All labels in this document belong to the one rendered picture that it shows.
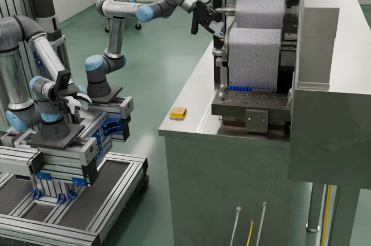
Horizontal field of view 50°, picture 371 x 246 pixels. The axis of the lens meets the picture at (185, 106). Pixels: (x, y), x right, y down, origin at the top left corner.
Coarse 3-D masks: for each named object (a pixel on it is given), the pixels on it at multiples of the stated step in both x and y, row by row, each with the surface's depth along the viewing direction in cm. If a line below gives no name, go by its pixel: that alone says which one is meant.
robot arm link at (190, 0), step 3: (186, 0) 191; (189, 0) 191; (192, 0) 191; (195, 0) 193; (183, 3) 191; (186, 3) 191; (189, 3) 191; (192, 3) 191; (183, 6) 192; (186, 6) 192; (189, 6) 191; (186, 9) 193
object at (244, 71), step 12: (240, 60) 195; (252, 60) 193; (264, 60) 192; (276, 60) 190; (240, 72) 198; (252, 72) 196; (264, 72) 195; (276, 72) 193; (240, 84) 201; (252, 84) 199; (264, 84) 198; (276, 84) 196
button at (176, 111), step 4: (176, 108) 208; (180, 108) 208; (184, 108) 207; (172, 112) 204; (176, 112) 204; (180, 112) 204; (184, 112) 205; (172, 116) 205; (176, 116) 204; (180, 116) 203
